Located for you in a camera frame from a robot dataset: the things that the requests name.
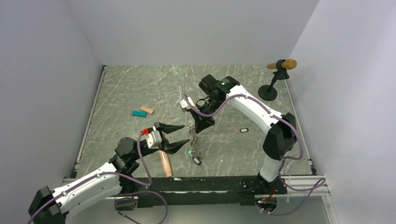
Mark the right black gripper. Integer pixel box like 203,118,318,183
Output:
190,98,224,134

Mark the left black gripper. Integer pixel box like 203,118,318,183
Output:
133,122,190,161

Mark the metal disc with keyrings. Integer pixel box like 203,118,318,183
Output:
189,125,201,159

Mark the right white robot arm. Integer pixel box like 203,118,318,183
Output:
179,75,298,194

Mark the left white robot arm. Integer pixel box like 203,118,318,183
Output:
28,122,189,224

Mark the green key tag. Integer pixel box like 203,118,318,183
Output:
186,148,194,157

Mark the black key tag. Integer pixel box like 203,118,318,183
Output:
192,157,202,165

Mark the teal block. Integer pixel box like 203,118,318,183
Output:
131,111,147,118

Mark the tan wooden block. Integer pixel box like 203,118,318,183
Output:
140,105,155,114

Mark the black base beam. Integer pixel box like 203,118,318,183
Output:
121,175,287,208

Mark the black microphone stand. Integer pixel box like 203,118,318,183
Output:
258,68,290,101

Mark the gold microphone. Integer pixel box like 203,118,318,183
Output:
267,59,297,70

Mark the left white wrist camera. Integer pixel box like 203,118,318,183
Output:
140,127,162,149

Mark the aluminium frame rail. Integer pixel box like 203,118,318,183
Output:
62,65,107,184

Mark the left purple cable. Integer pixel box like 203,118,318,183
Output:
27,133,169,224

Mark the purple cable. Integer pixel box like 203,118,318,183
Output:
184,93,327,217
27,133,169,224

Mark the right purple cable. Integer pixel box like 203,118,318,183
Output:
184,93,327,217

